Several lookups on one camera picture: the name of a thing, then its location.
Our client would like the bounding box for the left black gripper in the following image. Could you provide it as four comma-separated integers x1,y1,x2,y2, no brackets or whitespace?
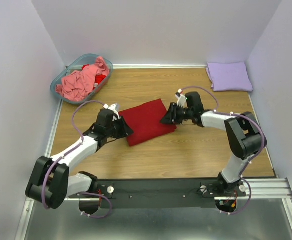
105,115,134,139

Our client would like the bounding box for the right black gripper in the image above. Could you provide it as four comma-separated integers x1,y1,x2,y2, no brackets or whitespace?
159,102,193,125

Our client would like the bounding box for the dark red t shirt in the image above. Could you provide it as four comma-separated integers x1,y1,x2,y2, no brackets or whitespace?
119,99,176,147

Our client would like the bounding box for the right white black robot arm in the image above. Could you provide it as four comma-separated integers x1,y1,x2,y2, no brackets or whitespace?
160,90,267,196

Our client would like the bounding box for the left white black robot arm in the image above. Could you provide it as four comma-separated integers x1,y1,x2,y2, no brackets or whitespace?
25,109,133,209

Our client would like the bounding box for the pink t shirt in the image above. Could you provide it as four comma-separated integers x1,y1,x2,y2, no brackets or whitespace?
55,56,110,103

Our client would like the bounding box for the folded lavender t shirt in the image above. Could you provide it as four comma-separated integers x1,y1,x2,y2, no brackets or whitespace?
206,62,253,92

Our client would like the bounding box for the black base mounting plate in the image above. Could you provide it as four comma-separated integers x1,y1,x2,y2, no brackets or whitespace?
68,177,246,210

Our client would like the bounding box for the clear blue plastic bin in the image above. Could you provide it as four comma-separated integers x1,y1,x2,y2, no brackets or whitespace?
50,53,114,107

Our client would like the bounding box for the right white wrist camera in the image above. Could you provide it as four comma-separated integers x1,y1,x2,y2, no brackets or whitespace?
175,89,186,108

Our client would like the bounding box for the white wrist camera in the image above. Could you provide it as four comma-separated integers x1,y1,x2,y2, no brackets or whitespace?
103,103,119,121
175,89,186,108

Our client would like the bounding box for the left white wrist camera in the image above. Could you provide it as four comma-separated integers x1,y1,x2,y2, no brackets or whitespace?
103,103,119,121

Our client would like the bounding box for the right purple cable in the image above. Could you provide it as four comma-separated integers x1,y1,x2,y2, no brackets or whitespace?
174,86,266,216

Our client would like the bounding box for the purple cable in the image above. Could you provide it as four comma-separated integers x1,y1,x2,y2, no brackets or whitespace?
42,100,113,219
174,86,266,216

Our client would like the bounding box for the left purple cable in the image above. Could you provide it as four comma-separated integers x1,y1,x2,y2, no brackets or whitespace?
42,100,113,219

